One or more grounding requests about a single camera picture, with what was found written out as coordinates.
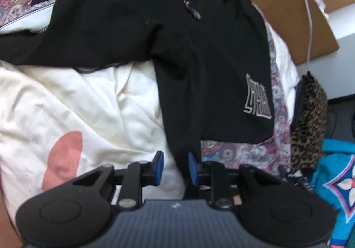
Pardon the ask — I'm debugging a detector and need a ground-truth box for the blue patterned quilt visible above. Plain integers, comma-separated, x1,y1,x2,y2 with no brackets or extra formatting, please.
309,138,355,248

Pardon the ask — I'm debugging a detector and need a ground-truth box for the black shorts bear print trim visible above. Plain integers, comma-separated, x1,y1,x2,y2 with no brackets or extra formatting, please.
0,0,298,201

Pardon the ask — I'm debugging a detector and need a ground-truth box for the black ribbed knit garment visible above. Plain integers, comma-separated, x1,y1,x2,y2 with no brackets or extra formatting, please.
291,82,306,126

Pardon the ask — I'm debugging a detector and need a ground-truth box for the leopard print garment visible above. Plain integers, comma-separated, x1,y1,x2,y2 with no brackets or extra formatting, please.
290,72,329,172

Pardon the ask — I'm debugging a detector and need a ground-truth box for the white cable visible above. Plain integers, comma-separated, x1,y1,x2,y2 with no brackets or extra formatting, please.
292,0,314,74

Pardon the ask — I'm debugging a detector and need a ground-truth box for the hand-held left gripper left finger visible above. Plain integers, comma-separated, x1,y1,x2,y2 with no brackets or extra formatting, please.
71,150,165,210

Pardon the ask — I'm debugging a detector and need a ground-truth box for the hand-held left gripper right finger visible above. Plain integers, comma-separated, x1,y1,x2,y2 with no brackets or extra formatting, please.
188,152,286,210

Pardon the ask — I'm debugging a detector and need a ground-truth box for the cream bear printed blanket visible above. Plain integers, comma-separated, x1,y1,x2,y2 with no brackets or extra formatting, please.
0,0,301,237

